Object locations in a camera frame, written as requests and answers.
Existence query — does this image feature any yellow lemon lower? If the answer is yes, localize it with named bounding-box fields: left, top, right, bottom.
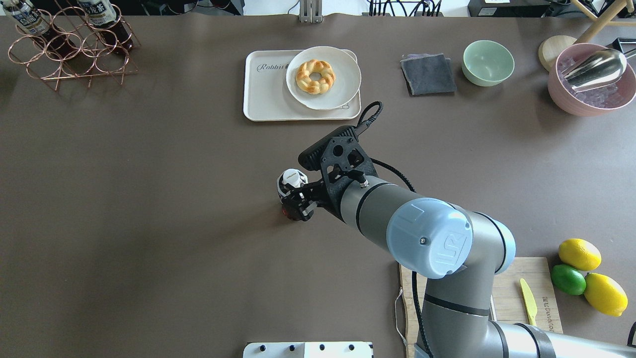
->
left=583, top=272, right=629, bottom=317

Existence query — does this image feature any copper wire bottle rack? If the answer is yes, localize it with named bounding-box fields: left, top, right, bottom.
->
left=1, top=0, right=140, bottom=91

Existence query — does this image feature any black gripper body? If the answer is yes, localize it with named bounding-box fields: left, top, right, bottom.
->
left=298, top=137, right=377, bottom=220

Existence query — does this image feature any braided donut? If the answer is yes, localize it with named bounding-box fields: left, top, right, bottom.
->
left=295, top=59, right=336, bottom=95

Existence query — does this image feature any tea bottle front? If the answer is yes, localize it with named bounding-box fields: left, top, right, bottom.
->
left=77, top=0, right=134, bottom=55

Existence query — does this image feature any bamboo cutting board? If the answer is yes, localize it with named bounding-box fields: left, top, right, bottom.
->
left=397, top=258, right=563, bottom=358

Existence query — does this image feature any dark grey cloth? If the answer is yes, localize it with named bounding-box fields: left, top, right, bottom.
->
left=400, top=54, right=457, bottom=96

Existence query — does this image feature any clear ice cubes pile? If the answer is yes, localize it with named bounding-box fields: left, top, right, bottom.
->
left=551, top=49, right=633, bottom=111

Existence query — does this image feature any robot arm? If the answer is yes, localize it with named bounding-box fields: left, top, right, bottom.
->
left=277, top=136, right=635, bottom=358

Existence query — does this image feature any wooden mug tree stand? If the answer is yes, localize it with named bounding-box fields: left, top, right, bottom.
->
left=538, top=0, right=635, bottom=71

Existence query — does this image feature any yellow plastic knife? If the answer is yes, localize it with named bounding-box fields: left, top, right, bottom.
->
left=519, top=278, right=538, bottom=326

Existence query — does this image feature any pink bowl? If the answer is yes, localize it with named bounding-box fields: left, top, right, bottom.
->
left=548, top=43, right=636, bottom=116

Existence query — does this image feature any tea bottle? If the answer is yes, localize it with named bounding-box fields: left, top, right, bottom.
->
left=77, top=0, right=134, bottom=55
left=1, top=0, right=77, bottom=59

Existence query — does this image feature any metal ice scoop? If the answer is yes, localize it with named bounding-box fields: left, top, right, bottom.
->
left=564, top=48, right=627, bottom=92

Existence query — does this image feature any tea bottle picked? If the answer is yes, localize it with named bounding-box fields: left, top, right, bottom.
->
left=276, top=169, right=310, bottom=222

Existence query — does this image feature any green lime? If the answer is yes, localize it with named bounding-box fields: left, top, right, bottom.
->
left=551, top=264, right=587, bottom=295

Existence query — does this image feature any beige serving tray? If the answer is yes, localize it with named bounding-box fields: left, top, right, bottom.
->
left=243, top=49, right=361, bottom=122

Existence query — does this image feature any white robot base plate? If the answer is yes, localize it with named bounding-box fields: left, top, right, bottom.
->
left=242, top=341, right=374, bottom=358

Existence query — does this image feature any white plate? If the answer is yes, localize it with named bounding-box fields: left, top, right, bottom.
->
left=286, top=47, right=361, bottom=110

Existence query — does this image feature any yellow lemon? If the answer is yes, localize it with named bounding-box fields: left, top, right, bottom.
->
left=558, top=238, right=602, bottom=271
left=583, top=272, right=629, bottom=317

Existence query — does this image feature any tea bottle rear left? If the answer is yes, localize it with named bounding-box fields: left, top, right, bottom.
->
left=1, top=0, right=77, bottom=59

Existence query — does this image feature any yellow lemon upper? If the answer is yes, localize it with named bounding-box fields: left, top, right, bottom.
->
left=558, top=238, right=602, bottom=271

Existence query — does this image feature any green bowl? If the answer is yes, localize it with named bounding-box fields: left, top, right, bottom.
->
left=462, top=39, right=515, bottom=88

